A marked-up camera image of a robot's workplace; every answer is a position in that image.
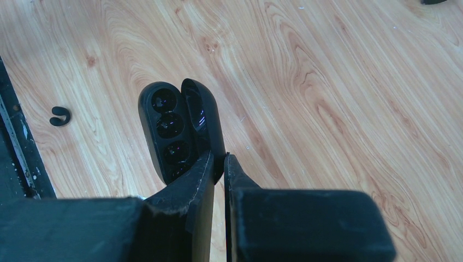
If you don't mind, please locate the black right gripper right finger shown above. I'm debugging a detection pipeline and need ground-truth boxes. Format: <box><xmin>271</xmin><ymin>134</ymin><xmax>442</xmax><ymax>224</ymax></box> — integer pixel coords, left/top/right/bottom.
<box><xmin>224</xmin><ymin>154</ymin><xmax>396</xmax><ymax>261</ymax></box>

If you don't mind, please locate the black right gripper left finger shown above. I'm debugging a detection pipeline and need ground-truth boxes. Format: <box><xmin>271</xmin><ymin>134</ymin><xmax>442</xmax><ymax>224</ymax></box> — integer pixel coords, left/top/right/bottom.
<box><xmin>1</xmin><ymin>152</ymin><xmax>214</xmax><ymax>261</ymax></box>

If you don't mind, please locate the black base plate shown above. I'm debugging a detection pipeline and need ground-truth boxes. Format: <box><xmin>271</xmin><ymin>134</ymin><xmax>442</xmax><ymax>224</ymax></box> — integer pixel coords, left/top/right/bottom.
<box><xmin>1</xmin><ymin>61</ymin><xmax>56</xmax><ymax>204</ymax></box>

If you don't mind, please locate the black earbud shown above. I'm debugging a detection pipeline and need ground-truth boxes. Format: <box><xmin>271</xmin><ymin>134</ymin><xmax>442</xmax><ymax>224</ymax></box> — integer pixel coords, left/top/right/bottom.
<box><xmin>49</xmin><ymin>106</ymin><xmax>72</xmax><ymax>127</ymax></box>

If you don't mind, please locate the black earbuds charging case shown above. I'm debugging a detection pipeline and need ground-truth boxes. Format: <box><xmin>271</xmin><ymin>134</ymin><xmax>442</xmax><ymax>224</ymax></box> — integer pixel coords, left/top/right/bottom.
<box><xmin>138</xmin><ymin>78</ymin><xmax>226</xmax><ymax>184</ymax></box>

